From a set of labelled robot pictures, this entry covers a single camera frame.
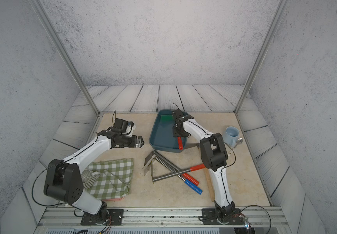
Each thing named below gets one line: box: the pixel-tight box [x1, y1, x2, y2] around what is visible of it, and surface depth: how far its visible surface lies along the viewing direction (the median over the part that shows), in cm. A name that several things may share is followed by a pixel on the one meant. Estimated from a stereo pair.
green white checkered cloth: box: [84, 158, 134, 200], surface depth 87 cm
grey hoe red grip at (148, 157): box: [144, 150, 200, 186], surface depth 91 cm
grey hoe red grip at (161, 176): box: [150, 163, 206, 184], surface depth 86 cm
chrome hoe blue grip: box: [154, 156, 204, 195], surface depth 84 cm
